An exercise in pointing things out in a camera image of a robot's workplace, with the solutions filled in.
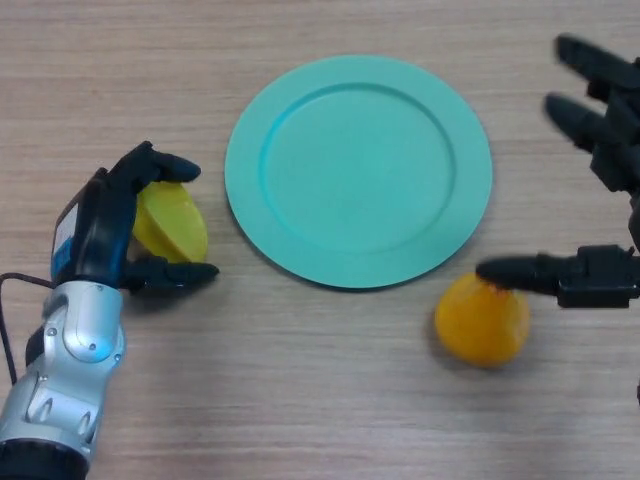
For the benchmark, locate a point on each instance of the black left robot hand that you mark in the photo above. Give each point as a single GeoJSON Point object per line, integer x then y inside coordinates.
{"type": "Point", "coordinates": [100, 230]}

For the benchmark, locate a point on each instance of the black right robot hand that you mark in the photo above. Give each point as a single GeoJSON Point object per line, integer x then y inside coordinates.
{"type": "Point", "coordinates": [595, 280]}

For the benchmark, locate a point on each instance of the yellow starfruit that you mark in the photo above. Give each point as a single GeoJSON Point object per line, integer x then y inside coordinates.
{"type": "Point", "coordinates": [175, 225]}

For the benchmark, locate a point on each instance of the green round plate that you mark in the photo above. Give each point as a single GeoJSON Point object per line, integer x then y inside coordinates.
{"type": "Point", "coordinates": [357, 172]}

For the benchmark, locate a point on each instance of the orange pear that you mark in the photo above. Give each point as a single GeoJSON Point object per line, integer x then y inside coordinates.
{"type": "Point", "coordinates": [480, 330]}

